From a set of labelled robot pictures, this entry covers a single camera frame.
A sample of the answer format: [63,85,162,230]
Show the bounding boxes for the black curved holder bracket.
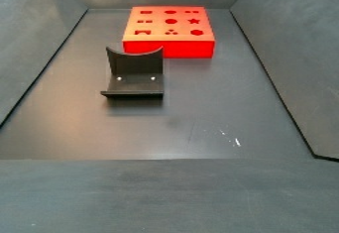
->
[101,48,165,97]

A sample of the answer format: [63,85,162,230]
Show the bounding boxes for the red shape-sorter block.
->
[122,6,217,58]

